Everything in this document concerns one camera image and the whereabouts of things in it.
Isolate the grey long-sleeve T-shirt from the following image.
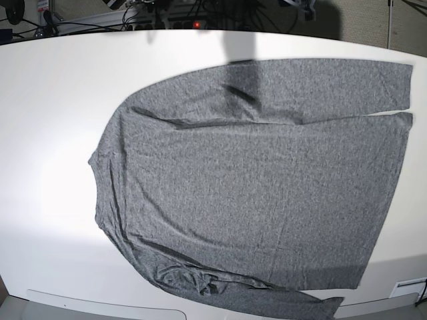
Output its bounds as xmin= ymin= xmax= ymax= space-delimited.
xmin=89 ymin=59 xmax=412 ymax=319

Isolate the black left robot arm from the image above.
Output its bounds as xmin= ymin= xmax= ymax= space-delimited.
xmin=284 ymin=0 xmax=316 ymax=21

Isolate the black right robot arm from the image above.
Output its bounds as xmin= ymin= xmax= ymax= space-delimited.
xmin=103 ymin=0 xmax=126 ymax=10

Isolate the black power strip red light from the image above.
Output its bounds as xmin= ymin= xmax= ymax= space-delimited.
xmin=127 ymin=20 xmax=206 ymax=31

